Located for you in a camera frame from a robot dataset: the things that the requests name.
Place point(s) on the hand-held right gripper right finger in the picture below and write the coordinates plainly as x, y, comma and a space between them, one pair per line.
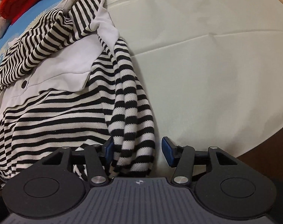
168, 152

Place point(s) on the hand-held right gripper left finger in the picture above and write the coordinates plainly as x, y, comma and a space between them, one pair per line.
110, 149

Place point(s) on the striped dress with white vest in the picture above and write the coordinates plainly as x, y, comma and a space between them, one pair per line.
62, 112

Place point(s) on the blue floral bed sheet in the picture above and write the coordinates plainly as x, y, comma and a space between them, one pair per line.
202, 63

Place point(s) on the red folded quilt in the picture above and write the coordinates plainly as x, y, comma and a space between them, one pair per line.
17, 0

